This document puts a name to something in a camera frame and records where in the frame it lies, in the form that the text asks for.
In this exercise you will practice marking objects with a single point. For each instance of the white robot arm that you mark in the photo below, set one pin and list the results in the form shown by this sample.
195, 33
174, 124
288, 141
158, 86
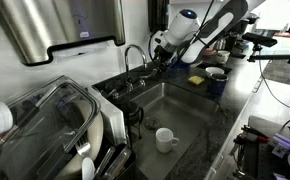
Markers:
185, 38

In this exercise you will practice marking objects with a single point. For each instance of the yellow sponge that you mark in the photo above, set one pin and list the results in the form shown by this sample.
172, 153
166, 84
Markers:
196, 80

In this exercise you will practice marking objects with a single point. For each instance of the stainless steel sink basin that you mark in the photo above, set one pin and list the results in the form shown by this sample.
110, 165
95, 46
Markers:
167, 106

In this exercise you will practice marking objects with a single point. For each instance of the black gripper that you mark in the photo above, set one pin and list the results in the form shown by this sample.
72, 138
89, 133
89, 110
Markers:
162, 58

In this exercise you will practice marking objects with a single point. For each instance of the black optical breadboard table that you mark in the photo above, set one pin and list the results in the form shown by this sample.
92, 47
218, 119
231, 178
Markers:
262, 151

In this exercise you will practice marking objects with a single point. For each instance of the steel paper towel dispenser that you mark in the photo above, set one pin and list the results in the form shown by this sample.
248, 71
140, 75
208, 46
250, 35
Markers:
38, 28

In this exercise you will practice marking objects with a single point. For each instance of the white ceramic mug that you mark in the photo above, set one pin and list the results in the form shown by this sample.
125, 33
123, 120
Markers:
165, 140

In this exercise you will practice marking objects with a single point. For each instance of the glass french press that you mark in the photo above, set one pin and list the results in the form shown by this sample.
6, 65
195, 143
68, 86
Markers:
133, 117

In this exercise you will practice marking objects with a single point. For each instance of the black coffee maker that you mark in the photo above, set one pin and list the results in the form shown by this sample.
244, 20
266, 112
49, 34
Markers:
241, 26

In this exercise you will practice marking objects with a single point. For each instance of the white bowl on counter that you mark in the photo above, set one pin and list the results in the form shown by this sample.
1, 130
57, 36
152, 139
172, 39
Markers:
213, 70

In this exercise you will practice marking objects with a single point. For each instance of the blue metal mug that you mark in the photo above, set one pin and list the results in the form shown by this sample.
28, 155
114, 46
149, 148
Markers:
217, 84

